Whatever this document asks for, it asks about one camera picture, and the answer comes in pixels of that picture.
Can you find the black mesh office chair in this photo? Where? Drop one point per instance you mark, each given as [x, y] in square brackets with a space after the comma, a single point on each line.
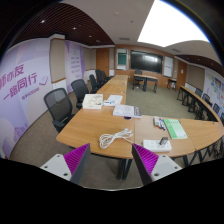
[60, 107]

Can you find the white cardboard box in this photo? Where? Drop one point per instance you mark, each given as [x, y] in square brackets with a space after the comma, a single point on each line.
[93, 101]

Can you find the black wall television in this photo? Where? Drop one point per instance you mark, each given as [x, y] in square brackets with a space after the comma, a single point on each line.
[146, 61]

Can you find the small desk at front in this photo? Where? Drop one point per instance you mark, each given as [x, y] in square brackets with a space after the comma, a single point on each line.
[145, 79]

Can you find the green paper sheet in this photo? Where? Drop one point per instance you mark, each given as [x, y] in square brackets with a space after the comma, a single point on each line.
[175, 129]

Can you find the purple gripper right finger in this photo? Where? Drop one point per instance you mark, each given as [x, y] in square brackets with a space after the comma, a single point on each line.
[151, 166]

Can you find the white power strip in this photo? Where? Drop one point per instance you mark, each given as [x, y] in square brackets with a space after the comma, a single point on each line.
[155, 146]

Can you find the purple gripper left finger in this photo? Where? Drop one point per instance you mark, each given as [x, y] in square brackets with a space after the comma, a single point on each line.
[69, 166]

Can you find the right row wooden table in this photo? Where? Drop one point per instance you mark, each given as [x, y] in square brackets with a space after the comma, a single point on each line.
[197, 105]

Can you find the white book stack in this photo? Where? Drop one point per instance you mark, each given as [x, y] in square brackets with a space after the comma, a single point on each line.
[127, 111]

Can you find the white papers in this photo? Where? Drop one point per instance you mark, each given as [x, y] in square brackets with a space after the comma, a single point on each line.
[112, 100]

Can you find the ceiling light panel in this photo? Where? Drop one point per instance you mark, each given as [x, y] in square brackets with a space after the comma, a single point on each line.
[165, 26]

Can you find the black charger plug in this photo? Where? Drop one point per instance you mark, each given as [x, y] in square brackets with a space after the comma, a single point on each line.
[163, 140]

